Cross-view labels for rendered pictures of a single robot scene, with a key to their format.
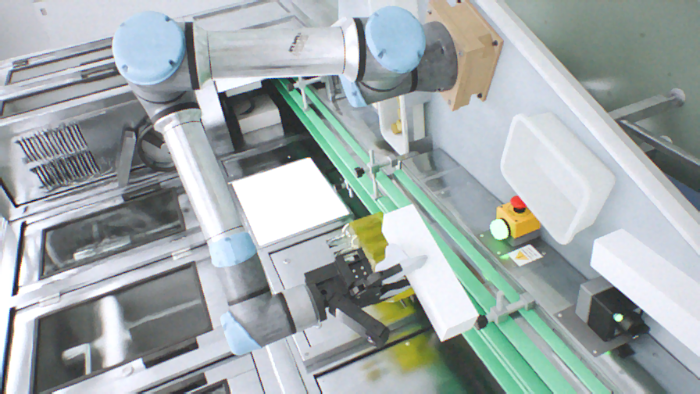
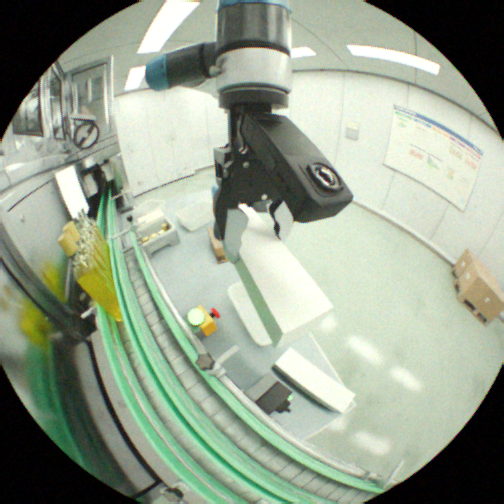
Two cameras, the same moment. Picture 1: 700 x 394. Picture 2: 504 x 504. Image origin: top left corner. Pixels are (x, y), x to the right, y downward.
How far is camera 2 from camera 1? 1.00 m
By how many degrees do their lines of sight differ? 74
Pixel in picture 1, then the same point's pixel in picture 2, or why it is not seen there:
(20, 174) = (86, 76)
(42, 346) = not seen: outside the picture
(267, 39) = not seen: hidden behind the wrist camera
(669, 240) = (317, 360)
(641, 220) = (303, 348)
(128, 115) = (102, 118)
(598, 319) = (274, 397)
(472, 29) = not seen: hidden behind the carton
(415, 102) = (170, 238)
